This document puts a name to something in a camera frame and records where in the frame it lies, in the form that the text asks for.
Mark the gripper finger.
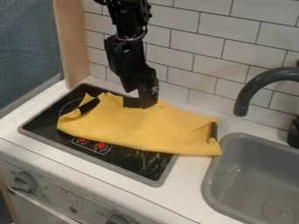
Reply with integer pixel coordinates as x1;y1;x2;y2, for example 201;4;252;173
136;85;161;110
121;96;143;109

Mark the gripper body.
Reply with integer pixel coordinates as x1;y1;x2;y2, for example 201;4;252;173
102;33;161;95

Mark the yellow cloth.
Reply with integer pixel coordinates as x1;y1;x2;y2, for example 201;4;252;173
56;91;224;158

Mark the toy stove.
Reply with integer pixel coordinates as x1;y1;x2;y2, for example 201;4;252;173
16;82;180;188

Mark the tap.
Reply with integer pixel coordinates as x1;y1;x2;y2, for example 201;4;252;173
232;59;299;150

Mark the toy sink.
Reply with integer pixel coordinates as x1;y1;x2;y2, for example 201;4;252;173
199;132;299;224

